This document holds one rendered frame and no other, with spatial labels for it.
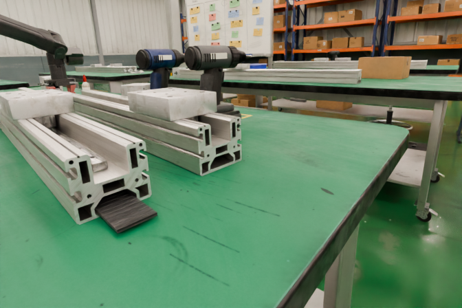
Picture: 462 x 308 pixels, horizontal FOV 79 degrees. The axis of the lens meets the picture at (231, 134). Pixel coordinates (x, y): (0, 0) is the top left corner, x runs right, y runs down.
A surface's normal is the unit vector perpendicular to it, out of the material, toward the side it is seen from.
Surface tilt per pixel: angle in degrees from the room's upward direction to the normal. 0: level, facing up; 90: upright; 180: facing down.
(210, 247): 0
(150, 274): 0
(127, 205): 0
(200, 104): 90
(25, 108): 90
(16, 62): 90
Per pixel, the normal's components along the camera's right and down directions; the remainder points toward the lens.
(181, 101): 0.70, 0.18
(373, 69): -0.71, 0.19
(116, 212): -0.03, -0.96
